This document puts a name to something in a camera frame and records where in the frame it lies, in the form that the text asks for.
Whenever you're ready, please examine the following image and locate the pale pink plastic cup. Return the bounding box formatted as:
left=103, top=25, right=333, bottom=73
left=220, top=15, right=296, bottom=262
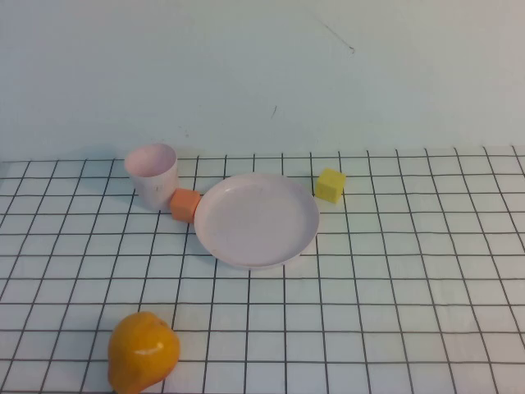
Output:
left=124, top=143, right=179, bottom=211

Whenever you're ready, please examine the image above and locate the pale pink round plate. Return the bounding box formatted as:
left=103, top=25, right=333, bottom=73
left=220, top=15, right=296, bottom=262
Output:
left=193, top=172, right=321, bottom=270

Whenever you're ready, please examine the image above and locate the yellow foam cube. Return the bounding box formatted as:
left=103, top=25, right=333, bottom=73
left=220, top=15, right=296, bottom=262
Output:
left=314, top=167, right=347, bottom=204

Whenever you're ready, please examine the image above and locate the orange foam cube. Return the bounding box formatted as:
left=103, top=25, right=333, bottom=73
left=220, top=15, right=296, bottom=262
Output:
left=170, top=188, right=203, bottom=223

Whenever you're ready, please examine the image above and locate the white black grid mat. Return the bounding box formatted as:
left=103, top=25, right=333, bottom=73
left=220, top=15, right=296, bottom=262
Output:
left=0, top=145, right=525, bottom=394

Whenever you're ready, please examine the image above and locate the orange yellow mango fruit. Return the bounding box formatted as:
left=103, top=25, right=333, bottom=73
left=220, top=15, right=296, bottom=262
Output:
left=107, top=311, right=181, bottom=394

